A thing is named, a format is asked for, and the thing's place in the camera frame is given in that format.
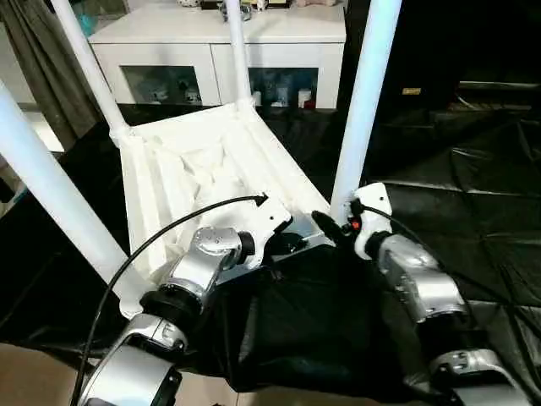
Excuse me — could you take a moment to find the white glass-door cabinet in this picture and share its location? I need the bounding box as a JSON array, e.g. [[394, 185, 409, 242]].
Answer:
[[89, 0, 347, 111]]

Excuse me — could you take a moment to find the white plastic table leg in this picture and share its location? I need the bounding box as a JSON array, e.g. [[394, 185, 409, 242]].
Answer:
[[224, 0, 257, 111], [0, 80, 155, 319], [51, 0, 134, 146], [330, 0, 403, 225]]

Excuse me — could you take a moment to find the grey curtain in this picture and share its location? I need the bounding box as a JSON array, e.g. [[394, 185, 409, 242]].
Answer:
[[0, 0, 104, 153]]

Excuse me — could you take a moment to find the black case with yellow label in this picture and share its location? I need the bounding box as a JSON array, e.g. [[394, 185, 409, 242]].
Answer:
[[340, 0, 541, 111]]

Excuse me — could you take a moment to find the grey crumpled object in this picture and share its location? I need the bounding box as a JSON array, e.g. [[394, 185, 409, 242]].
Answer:
[[218, 0, 254, 22]]

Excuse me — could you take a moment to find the white upturned plastic table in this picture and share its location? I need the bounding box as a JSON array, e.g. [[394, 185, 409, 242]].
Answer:
[[110, 100, 352, 321]]

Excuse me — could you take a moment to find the black work mat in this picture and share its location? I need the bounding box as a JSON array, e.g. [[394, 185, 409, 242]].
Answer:
[[0, 100, 541, 403]]

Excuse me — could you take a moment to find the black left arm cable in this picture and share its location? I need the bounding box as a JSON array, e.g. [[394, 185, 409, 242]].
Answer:
[[72, 195, 270, 406]]

